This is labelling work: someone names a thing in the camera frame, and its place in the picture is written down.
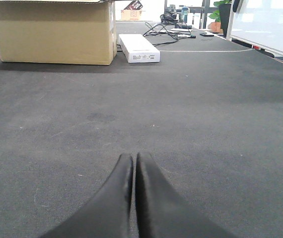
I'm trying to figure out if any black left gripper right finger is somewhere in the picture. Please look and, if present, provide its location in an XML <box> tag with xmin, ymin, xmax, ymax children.
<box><xmin>135</xmin><ymin>152</ymin><xmax>235</xmax><ymax>238</ymax></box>

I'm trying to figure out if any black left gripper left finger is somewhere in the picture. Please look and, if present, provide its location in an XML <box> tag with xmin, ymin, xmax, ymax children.
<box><xmin>41</xmin><ymin>153</ymin><xmax>134</xmax><ymax>238</ymax></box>

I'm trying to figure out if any long white carton box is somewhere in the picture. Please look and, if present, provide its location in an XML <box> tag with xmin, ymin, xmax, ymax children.
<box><xmin>118</xmin><ymin>34</ymin><xmax>160</xmax><ymax>63</ymax></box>

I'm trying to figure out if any large brown cardboard box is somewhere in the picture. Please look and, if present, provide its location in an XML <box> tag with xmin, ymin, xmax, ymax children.
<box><xmin>0</xmin><ymin>0</ymin><xmax>116</xmax><ymax>65</ymax></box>

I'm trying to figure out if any green potted plant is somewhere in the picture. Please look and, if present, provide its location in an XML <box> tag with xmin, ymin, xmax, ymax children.
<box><xmin>209</xmin><ymin>0</ymin><xmax>232</xmax><ymax>37</ymax></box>

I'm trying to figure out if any small distant cardboard box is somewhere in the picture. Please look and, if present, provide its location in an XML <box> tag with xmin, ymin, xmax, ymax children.
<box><xmin>121</xmin><ymin>9</ymin><xmax>143</xmax><ymax>21</ymax></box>

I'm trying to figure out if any white whiteboard panel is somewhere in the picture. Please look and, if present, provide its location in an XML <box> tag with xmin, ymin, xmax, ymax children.
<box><xmin>227</xmin><ymin>0</ymin><xmax>283</xmax><ymax>56</ymax></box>

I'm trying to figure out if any black tangled cable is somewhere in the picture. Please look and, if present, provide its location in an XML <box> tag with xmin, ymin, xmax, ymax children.
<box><xmin>142</xmin><ymin>21</ymin><xmax>196</xmax><ymax>47</ymax></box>

